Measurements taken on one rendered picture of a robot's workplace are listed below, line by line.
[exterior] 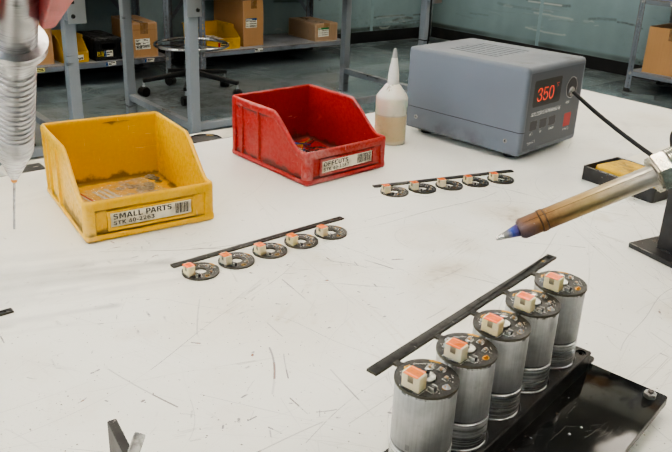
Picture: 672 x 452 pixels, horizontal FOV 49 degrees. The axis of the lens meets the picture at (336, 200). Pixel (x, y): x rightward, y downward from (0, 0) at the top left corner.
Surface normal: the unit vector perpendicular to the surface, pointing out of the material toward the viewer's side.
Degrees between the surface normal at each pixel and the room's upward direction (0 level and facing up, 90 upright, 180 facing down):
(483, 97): 90
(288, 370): 0
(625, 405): 0
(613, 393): 0
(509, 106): 90
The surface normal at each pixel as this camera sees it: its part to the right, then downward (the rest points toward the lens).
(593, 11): -0.78, 0.20
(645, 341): 0.04, -0.93
